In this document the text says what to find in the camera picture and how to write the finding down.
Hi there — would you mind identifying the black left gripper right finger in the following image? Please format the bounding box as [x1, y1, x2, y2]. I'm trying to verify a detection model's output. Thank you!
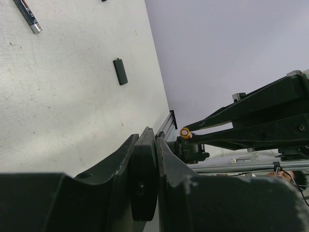
[156, 138, 309, 232]

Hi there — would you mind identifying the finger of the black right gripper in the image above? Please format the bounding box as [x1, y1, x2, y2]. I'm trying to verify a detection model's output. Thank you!
[184, 114, 309, 150]
[185, 74, 309, 131]

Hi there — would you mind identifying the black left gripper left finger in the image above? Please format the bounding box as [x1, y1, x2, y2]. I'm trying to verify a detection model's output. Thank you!
[0, 134, 140, 232]

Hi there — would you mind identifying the wide black remote control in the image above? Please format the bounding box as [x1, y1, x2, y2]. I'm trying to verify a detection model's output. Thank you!
[130, 127, 158, 221]

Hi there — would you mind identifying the red orange battery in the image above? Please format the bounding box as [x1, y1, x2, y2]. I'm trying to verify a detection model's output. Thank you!
[180, 127, 192, 140]

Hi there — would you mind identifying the black battery cover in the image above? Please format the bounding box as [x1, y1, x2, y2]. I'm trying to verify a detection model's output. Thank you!
[113, 58, 128, 86]

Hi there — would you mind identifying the person head in background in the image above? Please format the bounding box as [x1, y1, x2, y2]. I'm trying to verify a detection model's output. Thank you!
[267, 171, 309, 191]

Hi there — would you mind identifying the black silver battery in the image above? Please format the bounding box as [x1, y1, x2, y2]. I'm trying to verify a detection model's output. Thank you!
[13, 0, 42, 34]

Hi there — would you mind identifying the aluminium front rail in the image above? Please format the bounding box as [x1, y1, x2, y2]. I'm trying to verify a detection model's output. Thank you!
[155, 110, 178, 142]

